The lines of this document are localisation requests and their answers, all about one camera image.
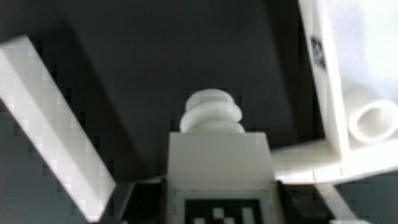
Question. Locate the white table leg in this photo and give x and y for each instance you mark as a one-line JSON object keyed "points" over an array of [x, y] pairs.
{"points": [[222, 181]]}

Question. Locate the white square table top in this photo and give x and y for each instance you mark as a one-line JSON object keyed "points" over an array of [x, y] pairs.
{"points": [[353, 42]]}

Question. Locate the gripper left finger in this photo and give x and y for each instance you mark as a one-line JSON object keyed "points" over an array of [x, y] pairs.
{"points": [[138, 203]]}

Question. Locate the white U-shaped obstacle fence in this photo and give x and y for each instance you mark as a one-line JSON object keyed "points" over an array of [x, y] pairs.
{"points": [[39, 106]]}

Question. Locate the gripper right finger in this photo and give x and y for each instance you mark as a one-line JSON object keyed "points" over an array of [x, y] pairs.
{"points": [[314, 205]]}

